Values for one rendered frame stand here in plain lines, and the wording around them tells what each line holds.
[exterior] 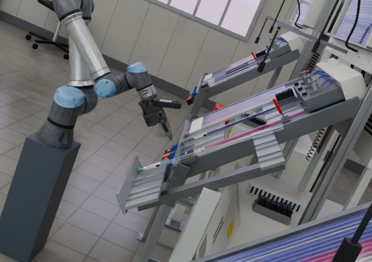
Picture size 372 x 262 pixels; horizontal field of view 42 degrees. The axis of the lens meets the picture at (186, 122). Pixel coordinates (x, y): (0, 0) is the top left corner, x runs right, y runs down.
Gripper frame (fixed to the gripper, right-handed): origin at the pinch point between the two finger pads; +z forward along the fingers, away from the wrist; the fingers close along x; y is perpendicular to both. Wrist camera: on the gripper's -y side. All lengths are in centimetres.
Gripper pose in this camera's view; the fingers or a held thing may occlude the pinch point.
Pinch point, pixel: (171, 137)
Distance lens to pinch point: 212.6
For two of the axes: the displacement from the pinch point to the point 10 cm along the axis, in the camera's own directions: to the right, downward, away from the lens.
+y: -9.2, 3.6, 1.7
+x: -0.8, 2.5, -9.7
